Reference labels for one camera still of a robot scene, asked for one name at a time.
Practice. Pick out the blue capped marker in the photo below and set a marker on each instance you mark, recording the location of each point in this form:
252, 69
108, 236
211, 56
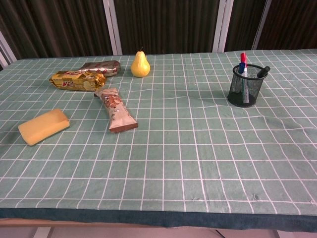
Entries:
242, 68

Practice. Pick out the black mesh pen holder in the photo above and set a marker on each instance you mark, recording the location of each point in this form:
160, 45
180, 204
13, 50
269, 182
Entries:
255, 86

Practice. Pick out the red capped marker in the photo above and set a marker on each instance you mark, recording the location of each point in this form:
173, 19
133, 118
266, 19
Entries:
243, 58

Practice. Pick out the black marker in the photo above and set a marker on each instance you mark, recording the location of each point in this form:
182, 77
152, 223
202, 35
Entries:
263, 71

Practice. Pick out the green checked tablecloth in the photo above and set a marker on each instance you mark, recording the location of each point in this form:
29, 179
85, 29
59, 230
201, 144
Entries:
188, 148

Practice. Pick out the brown cartoon snack packet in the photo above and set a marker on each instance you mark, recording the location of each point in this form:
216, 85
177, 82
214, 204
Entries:
115, 109

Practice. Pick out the yellow pear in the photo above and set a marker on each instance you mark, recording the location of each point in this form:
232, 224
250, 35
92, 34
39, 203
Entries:
140, 65

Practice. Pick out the silver red snack packet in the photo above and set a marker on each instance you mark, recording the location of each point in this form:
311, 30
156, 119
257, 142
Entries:
101, 67

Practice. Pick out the golden snack packet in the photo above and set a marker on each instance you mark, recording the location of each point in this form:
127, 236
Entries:
74, 81

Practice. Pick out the yellow sponge block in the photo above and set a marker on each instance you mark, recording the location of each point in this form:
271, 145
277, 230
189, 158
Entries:
42, 126

